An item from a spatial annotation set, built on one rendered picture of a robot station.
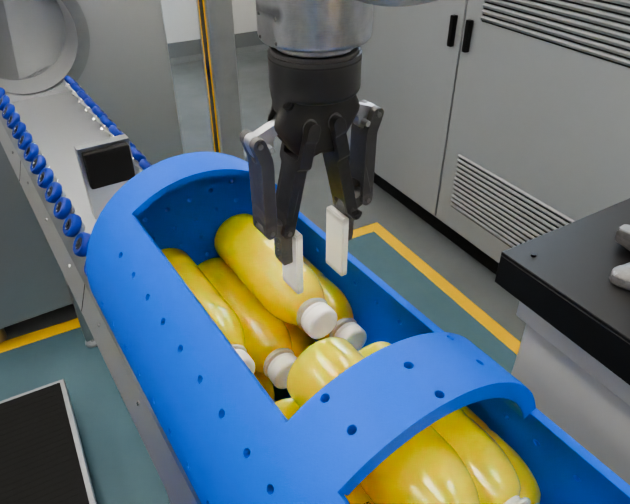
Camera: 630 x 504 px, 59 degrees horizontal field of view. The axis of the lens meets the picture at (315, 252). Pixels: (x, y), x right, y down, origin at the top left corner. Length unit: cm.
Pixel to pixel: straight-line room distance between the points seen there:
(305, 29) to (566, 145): 178
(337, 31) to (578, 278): 55
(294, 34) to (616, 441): 71
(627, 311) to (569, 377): 15
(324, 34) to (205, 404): 30
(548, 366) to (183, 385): 59
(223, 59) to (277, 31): 93
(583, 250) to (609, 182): 117
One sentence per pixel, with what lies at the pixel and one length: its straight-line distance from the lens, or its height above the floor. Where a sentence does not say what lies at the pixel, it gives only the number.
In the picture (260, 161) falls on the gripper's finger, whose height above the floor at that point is 134.
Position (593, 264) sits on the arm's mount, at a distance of 89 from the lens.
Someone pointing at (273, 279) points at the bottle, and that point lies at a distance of 64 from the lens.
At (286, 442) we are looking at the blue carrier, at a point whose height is 120.
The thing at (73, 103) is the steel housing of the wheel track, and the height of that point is 93.
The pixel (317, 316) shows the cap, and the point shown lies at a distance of 61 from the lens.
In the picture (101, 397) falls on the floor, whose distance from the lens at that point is 214.
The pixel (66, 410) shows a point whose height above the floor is 15.
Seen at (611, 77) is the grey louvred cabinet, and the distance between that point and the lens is 202.
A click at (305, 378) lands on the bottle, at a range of 48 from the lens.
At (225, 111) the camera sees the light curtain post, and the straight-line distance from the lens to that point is 140.
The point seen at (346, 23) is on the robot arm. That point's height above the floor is 144.
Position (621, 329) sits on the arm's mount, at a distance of 80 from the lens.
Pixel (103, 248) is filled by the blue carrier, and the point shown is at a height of 117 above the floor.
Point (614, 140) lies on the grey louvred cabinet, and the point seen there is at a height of 79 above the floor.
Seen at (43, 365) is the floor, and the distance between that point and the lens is 233.
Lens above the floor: 154
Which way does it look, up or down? 36 degrees down
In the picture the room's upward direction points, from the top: straight up
